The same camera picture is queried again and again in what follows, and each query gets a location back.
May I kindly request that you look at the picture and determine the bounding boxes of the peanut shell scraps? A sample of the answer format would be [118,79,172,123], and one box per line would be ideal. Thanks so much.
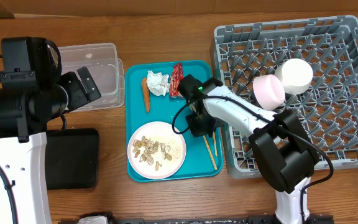
[132,136,173,171]

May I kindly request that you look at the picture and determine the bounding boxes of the orange carrot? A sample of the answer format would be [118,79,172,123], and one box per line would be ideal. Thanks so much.
[141,78,150,114]

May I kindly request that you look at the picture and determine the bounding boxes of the grey dishwasher rack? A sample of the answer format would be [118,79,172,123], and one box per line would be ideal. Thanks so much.
[211,16,358,169]

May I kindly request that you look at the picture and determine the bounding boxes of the small pink plate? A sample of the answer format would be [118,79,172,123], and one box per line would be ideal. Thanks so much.
[252,75,285,111]

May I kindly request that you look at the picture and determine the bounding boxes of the wooden chopstick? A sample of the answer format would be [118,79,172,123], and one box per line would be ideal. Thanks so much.
[203,136,218,170]
[213,132,218,157]

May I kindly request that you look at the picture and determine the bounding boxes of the clear plastic bin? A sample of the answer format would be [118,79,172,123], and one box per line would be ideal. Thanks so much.
[58,43,125,112]

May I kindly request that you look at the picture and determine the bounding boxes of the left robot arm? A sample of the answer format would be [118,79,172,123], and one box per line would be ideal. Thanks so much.
[0,37,101,223]

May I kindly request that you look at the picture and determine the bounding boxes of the white cup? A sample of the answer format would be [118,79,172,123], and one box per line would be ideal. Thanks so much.
[273,136,282,145]

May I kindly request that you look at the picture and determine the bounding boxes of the black plastic tray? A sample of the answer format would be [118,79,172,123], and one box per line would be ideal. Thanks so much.
[45,128,99,190]

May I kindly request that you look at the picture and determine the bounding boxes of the teal plastic serving tray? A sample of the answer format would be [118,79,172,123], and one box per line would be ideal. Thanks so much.
[125,62,224,182]

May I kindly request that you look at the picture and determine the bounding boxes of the red snack wrapper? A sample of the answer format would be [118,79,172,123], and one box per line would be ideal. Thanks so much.
[169,62,183,98]

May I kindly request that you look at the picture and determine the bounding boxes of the crumpled white tissue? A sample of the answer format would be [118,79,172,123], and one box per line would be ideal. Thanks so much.
[147,70,170,96]

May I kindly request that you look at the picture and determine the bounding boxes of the large white plate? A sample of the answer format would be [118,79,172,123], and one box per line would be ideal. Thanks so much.
[127,121,186,180]

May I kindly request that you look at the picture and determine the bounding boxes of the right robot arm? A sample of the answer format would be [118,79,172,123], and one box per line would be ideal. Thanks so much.
[177,75,319,223]

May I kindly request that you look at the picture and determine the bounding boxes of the white bowl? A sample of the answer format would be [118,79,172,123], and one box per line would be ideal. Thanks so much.
[274,58,313,95]

